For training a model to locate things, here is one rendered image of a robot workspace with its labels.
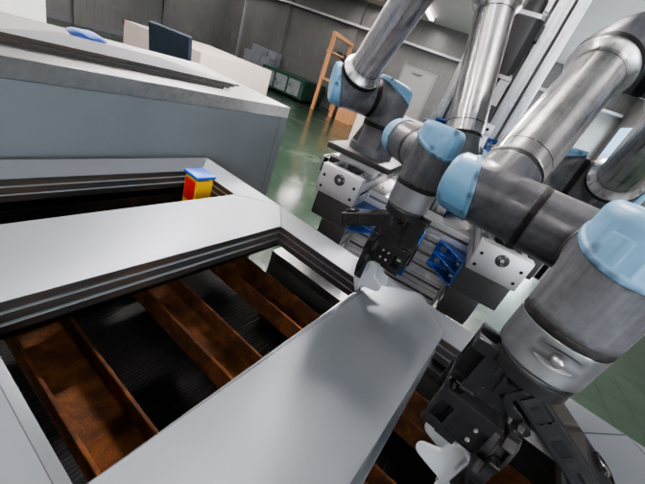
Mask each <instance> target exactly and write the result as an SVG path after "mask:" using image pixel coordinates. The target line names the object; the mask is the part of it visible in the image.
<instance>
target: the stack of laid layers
mask: <svg viewBox="0 0 645 484"><path fill-rule="evenodd" d="M186 174H187V173H185V172H184V171H183V172H162V173H142V174H122V175H101V176H80V177H60V178H39V179H19V180H0V203H7V202H19V201H30V200H40V199H51V198H62V197H73V196H83V195H94V194H106V193H116V192H127V191H138V190H149V189H159V188H170V187H182V186H184V182H185V175H186ZM232 194H233V193H231V192H230V191H229V190H227V189H226V188H224V187H223V186H221V185H220V184H218V183H217V182H216V181H214V180H213V184H212V189H211V196H212V197H218V196H226V195H232ZM274 244H277V245H279V246H280V247H282V248H283V249H284V250H286V251H287V252H288V253H290V254H292V255H293V256H294V257H296V258H297V259H298V260H300V261H301V262H302V263H304V264H305V265H307V266H308V267H309V268H311V269H312V270H313V271H315V272H316V273H318V274H319V275H320V276H322V277H323V278H325V279H326V280H328V281H329V282H330V283H332V284H333V285H334V286H336V287H337V288H338V289H340V290H341V291H343V292H344V293H345V294H347V297H346V298H345V299H343V300H342V301H340V302H339V303H337V304H336V305H335V306H333V307H332V308H330V309H329V310H328V311H326V312H325V313H323V315H322V316H320V317H319V318H317V319H316V320H315V321H313V322H312V323H311V324H309V325H308V326H306V327H305V328H303V329H302V330H300V331H299V332H298V333H296V334H295V335H293V336H292V337H291V338H289V339H288V340H287V341H285V342H284V343H282V344H281V345H280V346H278V347H277V348H275V349H274V350H273V351H271V352H269V353H268V354H267V355H265V356H264V357H262V358H261V359H260V360H258V361H257V362H256V363H254V364H253V365H251V366H250V367H249V368H247V369H246V370H245V371H244V372H243V373H241V374H240V375H238V376H237V377H235V378H234V379H233V380H231V381H230V382H228V383H227V384H226V385H224V386H223V387H221V388H220V389H219V390H217V391H216V392H214V393H213V394H212V395H210V396H209V397H208V398H206V399H204V400H203V401H202V402H200V403H199V404H197V405H196V406H195V407H193V408H192V409H190V410H189V411H188V412H190V411H191V410H193V409H194V408H196V407H197V406H198V405H200V404H201V403H203V402H204V401H206V400H207V399H209V398H210V397H212V396H213V395H215V394H216V393H218V392H219V391H220V390H222V389H223V388H225V387H226V386H228V385H229V384H230V383H231V382H232V381H234V380H235V379H237V378H238V377H240V376H241V375H243V374H244V373H246V372H247V371H249V370H250V369H252V368H253V367H254V366H256V365H257V364H259V363H260V362H262V361H263V360H264V359H266V358H267V357H269V356H270V355H272V354H273V353H275V352H276V351H278V350H279V349H281V348H282V347H284V346H285V345H286V344H288V343H289V342H291V341H292V340H294V339H295V338H297V337H298V336H299V335H301V334H302V333H303V332H304V331H306V330H307V329H308V328H310V327H312V326H313V325H315V324H316V323H318V322H319V321H320V320H322V319H323V318H325V317H326V316H328V315H329V314H330V313H332V312H333V311H335V310H336V309H338V308H339V307H341V306H342V305H343V304H345V303H347V302H348V301H350V300H351V299H352V298H354V297H355V296H357V295H358V294H360V293H361V292H362V291H364V290H365V289H367V287H364V286H362V287H361V288H360V289H359V290H358V291H357V292H356V291H355V290H354V279H353V277H352V276H351V275H350V274H348V273H347V272H345V271H344V270H342V269H341V268H339V267H338V266H337V265H335V264H334V263H332V262H331V261H329V260H328V259H327V258H325V257H324V256H322V255H321V254H319V253H317V252H316V251H315V250H313V249H312V248H310V247H309V246H307V245H306V244H305V243H303V242H302V241H300V240H299V239H297V238H296V237H295V236H294V235H293V234H291V233H290V232H288V231H287V230H285V229H284V228H282V227H278V228H275V229H271V230H265V231H261V232H258V233H255V234H251V235H247V236H244V237H240V238H236V239H233V240H229V241H226V242H223V243H219V244H215V245H212V246H208V247H204V248H201V249H197V250H194V251H191V252H187V253H184V254H177V255H174V256H170V257H166V258H163V259H160V260H156V261H153V262H149V263H145V264H142V265H138V266H134V267H131V268H128V269H124V270H121V271H117V272H113V273H110V274H106V275H102V276H99V277H96V278H90V279H86V280H82V281H79V282H75V283H71V284H68V285H64V286H61V287H58V288H54V289H50V290H47V291H43V292H39V293H36V294H33V295H29V296H26V297H22V298H18V299H15V300H11V301H7V302H1V303H0V335H3V334H6V333H9V332H12V331H15V330H18V329H21V328H23V327H28V326H31V325H34V324H37V323H40V322H43V321H46V320H49V319H52V318H55V317H58V316H60V315H63V314H66V313H69V312H72V311H75V310H78V309H81V308H84V307H87V306H90V305H93V304H95V303H100V302H103V301H106V300H109V299H112V298H115V297H118V296H121V295H124V294H127V293H130V292H132V291H135V290H138V289H141V288H144V287H147V286H150V285H153V284H156V283H159V282H162V281H164V280H167V279H170V278H175V277H178V276H181V275H184V274H187V273H190V272H193V271H197V270H200V269H202V268H205V267H208V266H211V265H214V264H217V263H220V262H223V261H226V260H229V259H232V258H234V257H237V256H240V255H243V254H248V253H251V252H254V251H257V250H260V249H263V248H266V247H269V246H272V245H274ZM458 352H460V351H458V350H457V349H455V348H454V347H452V346H451V345H449V344H448V343H447V342H445V341H444V340H443V339H441V341H440V342H439V344H438V345H437V347H436V348H435V350H434V351H433V353H432V355H431V356H430V358H429V359H428V361H427V363H426V364H425V366H424V367H423V369H422V371H421V372H420V374H419V375H418V378H417V379H416V381H415V382H414V384H413V386H412V387H411V389H410V391H409V392H408V394H407V395H406V397H405V399H404V400H403V402H402V403H401V404H400V406H399V407H398V409H397V410H396V412H395V414H394V416H393V417H392V419H391V421H390V422H389V424H388V425H387V427H386V429H385V430H384V432H383V433H382V435H381V437H380V438H379V440H378V441H377V443H376V445H375V446H374V448H373V450H372V451H371V453H370V455H369V457H368V458H367V460H366V461H365V463H364V465H363V466H362V468H361V469H360V471H359V472H358V473H357V475H356V476H355V478H354V480H353V481H352V483H351V484H363V483H364V482H365V480H366V478H367V476H368V474H369V473H370V470H371V468H372V466H373V465H374V463H375V461H376V459H377V457H378V455H379V454H380V452H381V450H382V448H383V447H384V446H385V444H386V442H387V440H388V438H389V437H390V435H391V433H392V431H393V429H394V427H395V425H396V423H397V421H398V419H399V418H400V416H401V414H402V412H403V410H404V408H405V407H406V405H407V403H408V401H409V399H410V398H411V396H412V394H413V393H414V391H415V390H416V388H417V386H418V383H419V381H420V380H421V378H422V376H423V374H424V372H425V371H426V369H427V367H428V365H429V363H430V362H431V360H432V358H435V359H436V360H437V361H439V362H440V363H441V364H443V365H444V367H447V366H448V365H449V364H450V362H451V361H452V360H453V358H454V357H455V356H456V355H457V353H458ZM0 385H1V387H2V389H3V390H4V392H5V394H6V396H7V398H8V400H9V402H10V403H11V405H12V408H13V410H14V412H15V414H16V415H17V417H18V419H19V420H20V422H21V424H22V425H23V427H24V429H25V431H26V433H27V435H28V437H29V438H30V440H31V442H32V444H33V446H34V448H35V450H36V452H37V454H38V456H39V458H40V460H41V461H42V463H43V465H44V467H45V469H46V471H47V472H48V473H49V475H50V477H51V479H52V481H53V483H54V484H73V483H72V482H71V480H70V478H69V476H68V475H67V473H66V471H65V469H64V468H63V466H62V464H61V462H60V460H59V458H58V456H57V455H56V454H55V452H54V450H53V449H52V447H51V445H50V443H49V441H48V440H47V438H46V436H45V434H44V433H43V431H42V429H41V427H40V426H39V424H38V422H37V420H36V418H35V416H34V414H33V413H32V411H31V409H30V407H29V406H28V404H27V402H26V400H24V398H23V396H22V394H21V393H20V391H19V389H18V387H17V385H16V384H15V382H14V380H13V378H12V376H11V374H10V372H9V371H8V369H7V367H6V365H5V364H4V362H3V360H2V358H1V357H0ZM188 412H186V413H185V414H184V415H186V414H187V413H188ZM184 415H182V416H181V417H183V416H184ZM181 417H179V419H180V418H181ZM176 421H177V420H176ZM173 423H174V422H172V423H171V424H173ZM171 424H169V425H171ZM169 425H168V426H169ZM168 426H166V427H168ZM166 427H165V428H166ZM165 428H164V429H165ZM164 429H162V430H164ZM162 430H161V431H162ZM161 431H160V432H161Z"/></svg>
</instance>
